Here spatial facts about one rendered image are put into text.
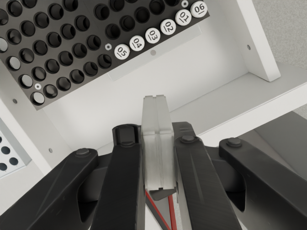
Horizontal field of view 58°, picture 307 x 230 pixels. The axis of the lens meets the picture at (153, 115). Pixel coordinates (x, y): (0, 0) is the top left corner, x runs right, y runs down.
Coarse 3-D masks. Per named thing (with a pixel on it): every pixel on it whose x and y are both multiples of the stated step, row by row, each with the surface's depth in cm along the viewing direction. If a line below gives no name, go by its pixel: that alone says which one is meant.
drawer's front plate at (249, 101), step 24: (288, 72) 26; (216, 96) 30; (240, 96) 26; (264, 96) 24; (288, 96) 23; (192, 120) 27; (216, 120) 24; (240, 120) 23; (264, 120) 23; (216, 144) 24
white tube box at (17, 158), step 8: (0, 120) 38; (0, 128) 37; (8, 128) 39; (0, 136) 40; (8, 136) 38; (0, 144) 38; (8, 144) 38; (16, 144) 39; (0, 152) 38; (8, 152) 39; (16, 152) 38; (24, 152) 40; (0, 160) 39; (8, 160) 39; (16, 160) 40; (24, 160) 39; (0, 168) 40; (8, 168) 39; (16, 168) 39; (0, 176) 40
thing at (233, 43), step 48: (240, 0) 23; (0, 48) 30; (192, 48) 30; (240, 48) 30; (0, 96) 26; (96, 96) 32; (144, 96) 32; (192, 96) 32; (48, 144) 30; (96, 144) 34
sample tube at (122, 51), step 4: (120, 44) 23; (124, 44) 24; (116, 48) 23; (120, 48) 23; (124, 48) 23; (128, 48) 23; (116, 52) 23; (120, 52) 23; (124, 52) 23; (128, 52) 23; (116, 56) 23; (120, 56) 23; (124, 56) 23
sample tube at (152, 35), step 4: (152, 28) 22; (148, 32) 22; (152, 32) 22; (156, 32) 22; (148, 36) 22; (152, 36) 22; (156, 36) 22; (148, 40) 23; (152, 40) 23; (156, 40) 23
